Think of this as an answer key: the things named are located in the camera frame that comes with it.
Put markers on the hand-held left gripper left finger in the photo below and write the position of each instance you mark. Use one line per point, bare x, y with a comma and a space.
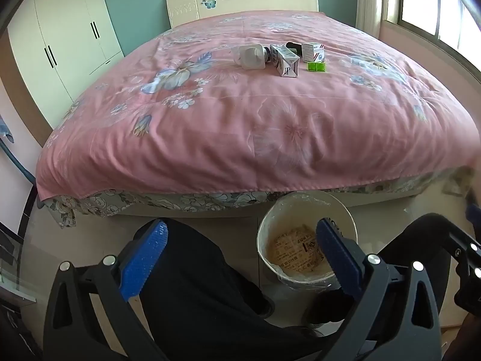
150, 248

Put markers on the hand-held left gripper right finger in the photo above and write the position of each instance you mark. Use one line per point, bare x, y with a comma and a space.
338, 255

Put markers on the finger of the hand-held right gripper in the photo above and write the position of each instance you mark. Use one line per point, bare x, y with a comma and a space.
472, 211
432, 223

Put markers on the white plastic bucket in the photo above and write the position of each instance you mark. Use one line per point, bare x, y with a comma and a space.
268, 229

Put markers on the black foam sleeve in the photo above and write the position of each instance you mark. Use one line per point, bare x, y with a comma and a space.
294, 47

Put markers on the printed cardboard packaging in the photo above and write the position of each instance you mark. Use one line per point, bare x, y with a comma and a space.
297, 248

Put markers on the person's right black shoe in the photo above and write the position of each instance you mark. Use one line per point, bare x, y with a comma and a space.
325, 308

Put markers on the person's black shoe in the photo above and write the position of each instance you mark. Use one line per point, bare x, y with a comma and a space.
325, 308
263, 304

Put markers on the person's black trousers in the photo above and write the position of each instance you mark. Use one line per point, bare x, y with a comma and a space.
203, 289

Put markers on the grey floral bed sheet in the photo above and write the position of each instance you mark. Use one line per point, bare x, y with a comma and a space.
210, 200

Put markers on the person's left black shoe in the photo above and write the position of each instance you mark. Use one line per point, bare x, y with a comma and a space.
263, 304

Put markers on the glass side table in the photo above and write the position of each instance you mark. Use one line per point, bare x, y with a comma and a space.
22, 270

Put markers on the pink floral blanket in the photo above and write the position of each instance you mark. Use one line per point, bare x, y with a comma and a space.
240, 128

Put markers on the green block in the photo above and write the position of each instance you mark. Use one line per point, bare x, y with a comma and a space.
316, 67

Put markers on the white milk carton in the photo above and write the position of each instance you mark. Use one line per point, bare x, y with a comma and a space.
287, 64

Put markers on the small white box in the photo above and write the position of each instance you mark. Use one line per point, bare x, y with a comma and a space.
313, 52

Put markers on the window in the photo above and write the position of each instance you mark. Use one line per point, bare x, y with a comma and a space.
436, 3

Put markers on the cream curtain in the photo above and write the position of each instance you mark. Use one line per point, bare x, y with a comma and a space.
370, 0

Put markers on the white wardrobe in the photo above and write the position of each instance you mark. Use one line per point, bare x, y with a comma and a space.
67, 26

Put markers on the cream bed headboard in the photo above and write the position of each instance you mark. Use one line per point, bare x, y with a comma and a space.
240, 0

